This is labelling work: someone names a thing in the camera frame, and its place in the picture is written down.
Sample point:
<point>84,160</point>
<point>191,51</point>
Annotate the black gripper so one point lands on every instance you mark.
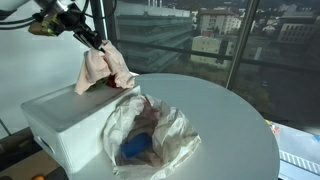
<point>74,20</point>

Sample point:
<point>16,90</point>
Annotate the pale pink cloth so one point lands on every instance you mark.
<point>96,65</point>

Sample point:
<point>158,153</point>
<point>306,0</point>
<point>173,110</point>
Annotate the blue sponge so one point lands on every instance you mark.
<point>136,145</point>

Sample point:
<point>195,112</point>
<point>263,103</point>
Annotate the white plastic bag red print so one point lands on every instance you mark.
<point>173,130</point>

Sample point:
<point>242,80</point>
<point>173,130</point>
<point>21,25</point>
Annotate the red plush ball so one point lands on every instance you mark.
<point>111,81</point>

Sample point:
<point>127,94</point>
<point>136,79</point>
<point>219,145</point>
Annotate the dark window railing bar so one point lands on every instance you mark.
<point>200,53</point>

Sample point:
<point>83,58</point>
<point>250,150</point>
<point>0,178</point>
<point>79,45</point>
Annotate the orange round object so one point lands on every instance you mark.
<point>38,177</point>

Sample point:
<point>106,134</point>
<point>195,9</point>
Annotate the grey window mullion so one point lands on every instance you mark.
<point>241,43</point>

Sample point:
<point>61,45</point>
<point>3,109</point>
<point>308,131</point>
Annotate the colourful map floor mat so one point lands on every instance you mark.
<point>300,150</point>

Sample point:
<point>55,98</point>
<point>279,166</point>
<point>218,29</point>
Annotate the yellowish wrist camera box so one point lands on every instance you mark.
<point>45,26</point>

